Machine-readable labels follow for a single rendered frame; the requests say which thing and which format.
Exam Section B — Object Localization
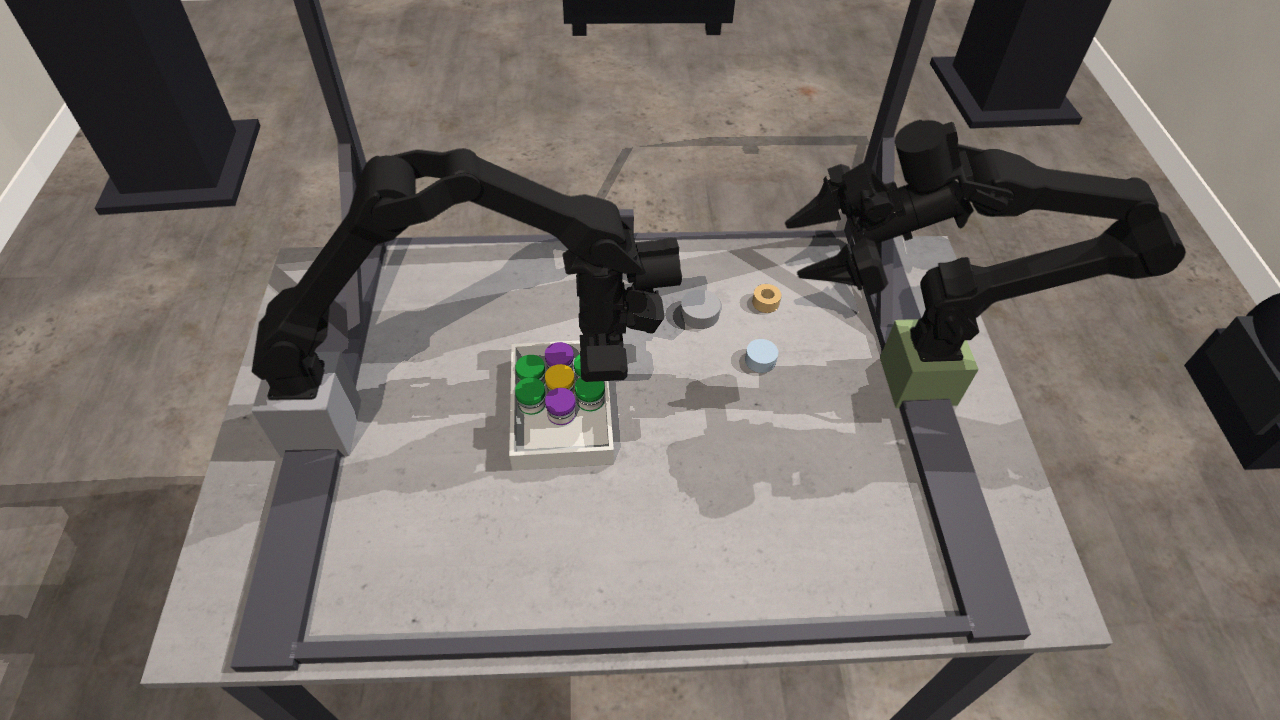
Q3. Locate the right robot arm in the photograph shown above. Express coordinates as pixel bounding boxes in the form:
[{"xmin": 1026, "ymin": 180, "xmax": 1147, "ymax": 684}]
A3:
[{"xmin": 252, "ymin": 149, "xmax": 682, "ymax": 400}]

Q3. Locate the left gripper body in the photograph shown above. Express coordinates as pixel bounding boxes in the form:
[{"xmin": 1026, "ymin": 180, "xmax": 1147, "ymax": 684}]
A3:
[{"xmin": 827, "ymin": 164, "xmax": 919, "ymax": 296}]

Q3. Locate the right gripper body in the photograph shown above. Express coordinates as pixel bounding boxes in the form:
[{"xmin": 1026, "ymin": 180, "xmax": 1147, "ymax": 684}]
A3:
[{"xmin": 576, "ymin": 274, "xmax": 628, "ymax": 382}]

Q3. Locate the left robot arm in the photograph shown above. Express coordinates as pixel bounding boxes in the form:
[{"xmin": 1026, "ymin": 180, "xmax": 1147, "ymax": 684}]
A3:
[{"xmin": 842, "ymin": 120, "xmax": 1187, "ymax": 363}]

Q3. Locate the tan roll of tape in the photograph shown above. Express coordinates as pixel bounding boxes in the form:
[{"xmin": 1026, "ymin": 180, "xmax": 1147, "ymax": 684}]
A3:
[{"xmin": 753, "ymin": 284, "xmax": 781, "ymax": 313}]

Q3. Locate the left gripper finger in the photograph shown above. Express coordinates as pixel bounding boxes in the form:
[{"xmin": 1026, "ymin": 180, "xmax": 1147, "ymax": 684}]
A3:
[
  {"xmin": 785, "ymin": 177, "xmax": 841, "ymax": 229},
  {"xmin": 797, "ymin": 243, "xmax": 861, "ymax": 290}
]

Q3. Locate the black metal camera frame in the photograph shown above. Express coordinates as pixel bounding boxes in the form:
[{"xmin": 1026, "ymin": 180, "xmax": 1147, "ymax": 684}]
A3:
[{"xmin": 293, "ymin": 0, "xmax": 936, "ymax": 340}]

